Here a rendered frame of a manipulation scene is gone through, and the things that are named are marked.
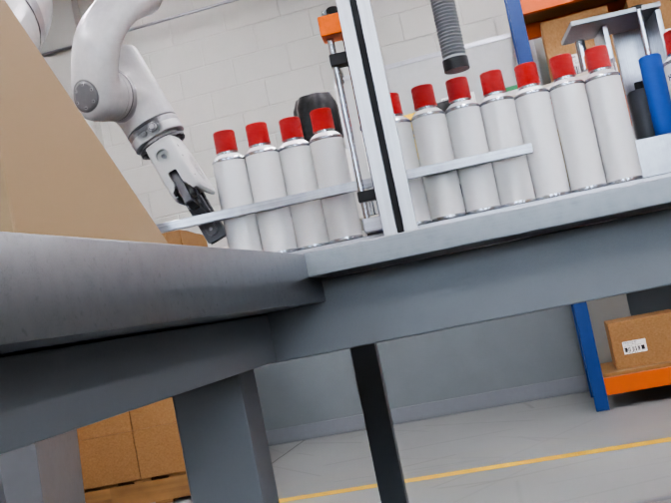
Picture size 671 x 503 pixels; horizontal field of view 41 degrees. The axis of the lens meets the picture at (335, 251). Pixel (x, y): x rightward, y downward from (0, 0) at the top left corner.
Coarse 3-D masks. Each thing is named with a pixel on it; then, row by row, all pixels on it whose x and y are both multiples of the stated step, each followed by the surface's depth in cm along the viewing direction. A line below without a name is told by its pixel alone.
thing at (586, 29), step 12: (612, 12) 137; (624, 12) 137; (648, 12) 139; (576, 24) 138; (588, 24) 138; (600, 24) 140; (612, 24) 141; (624, 24) 143; (636, 24) 144; (564, 36) 145; (576, 36) 144; (588, 36) 146
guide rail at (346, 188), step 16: (528, 144) 129; (464, 160) 130; (480, 160) 130; (496, 160) 129; (416, 176) 131; (320, 192) 132; (336, 192) 132; (240, 208) 133; (256, 208) 133; (272, 208) 133; (160, 224) 135; (176, 224) 134; (192, 224) 134
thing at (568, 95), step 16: (560, 64) 132; (560, 80) 132; (576, 80) 131; (560, 96) 131; (576, 96) 130; (560, 112) 131; (576, 112) 130; (560, 128) 132; (576, 128) 130; (592, 128) 131; (576, 144) 130; (592, 144) 130; (576, 160) 130; (592, 160) 130; (576, 176) 130; (592, 176) 130
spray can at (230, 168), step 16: (224, 144) 136; (224, 160) 135; (240, 160) 136; (224, 176) 135; (240, 176) 136; (224, 192) 135; (240, 192) 135; (224, 208) 136; (224, 224) 137; (240, 224) 135; (256, 224) 136; (240, 240) 135; (256, 240) 135
